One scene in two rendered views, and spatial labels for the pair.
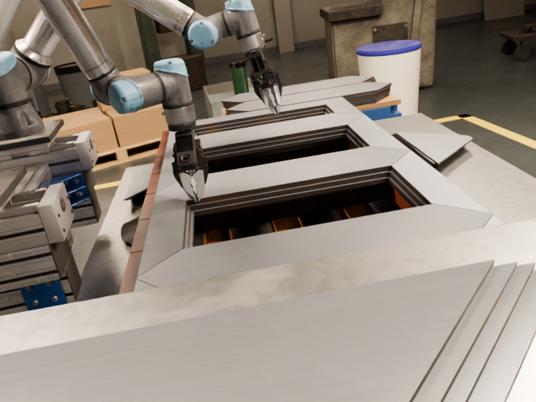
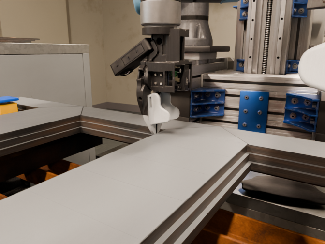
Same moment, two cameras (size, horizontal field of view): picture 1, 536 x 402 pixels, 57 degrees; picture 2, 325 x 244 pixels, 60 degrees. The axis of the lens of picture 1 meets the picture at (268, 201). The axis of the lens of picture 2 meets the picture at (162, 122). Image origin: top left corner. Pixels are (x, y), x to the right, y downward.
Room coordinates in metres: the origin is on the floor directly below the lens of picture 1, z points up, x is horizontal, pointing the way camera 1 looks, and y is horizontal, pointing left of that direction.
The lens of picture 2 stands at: (1.57, -0.26, 1.02)
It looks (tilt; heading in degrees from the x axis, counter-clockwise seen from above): 14 degrees down; 126
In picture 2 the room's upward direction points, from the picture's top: straight up
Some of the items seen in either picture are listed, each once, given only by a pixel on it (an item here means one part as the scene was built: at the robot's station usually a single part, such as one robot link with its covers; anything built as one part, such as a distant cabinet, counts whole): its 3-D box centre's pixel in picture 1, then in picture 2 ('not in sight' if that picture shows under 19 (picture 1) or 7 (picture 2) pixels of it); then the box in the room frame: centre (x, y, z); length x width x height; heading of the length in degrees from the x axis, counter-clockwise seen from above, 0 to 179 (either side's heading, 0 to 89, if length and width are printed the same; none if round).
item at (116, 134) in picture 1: (106, 119); not in sight; (4.78, 1.42, 0.35); 1.26 x 0.96 x 0.71; 104
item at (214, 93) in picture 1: (241, 86); not in sight; (4.98, 0.09, 0.43); 0.93 x 0.71 x 0.85; 8
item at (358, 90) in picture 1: (304, 98); not in sight; (2.36, -0.25, 0.82); 0.80 x 0.40 x 0.06; 94
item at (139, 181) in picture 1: (147, 182); not in sight; (1.85, 0.46, 0.70); 0.39 x 0.12 x 0.04; 4
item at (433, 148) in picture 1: (436, 143); not in sight; (1.61, -0.60, 0.77); 0.45 x 0.20 x 0.04; 4
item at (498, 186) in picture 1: (456, 167); not in sight; (1.46, -0.61, 0.74); 1.20 x 0.26 x 0.03; 4
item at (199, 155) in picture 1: (186, 144); (164, 60); (1.24, 0.19, 1.00); 0.09 x 0.08 x 0.12; 4
